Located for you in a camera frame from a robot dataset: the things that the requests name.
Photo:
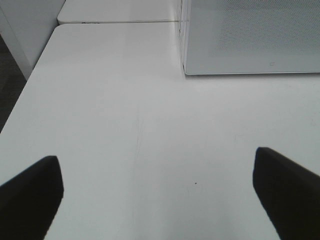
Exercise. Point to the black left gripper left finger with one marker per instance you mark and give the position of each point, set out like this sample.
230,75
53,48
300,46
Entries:
30,200

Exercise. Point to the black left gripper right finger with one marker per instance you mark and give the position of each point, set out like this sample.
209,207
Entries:
289,193

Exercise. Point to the white microwave oven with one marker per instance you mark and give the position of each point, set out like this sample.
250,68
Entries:
183,37

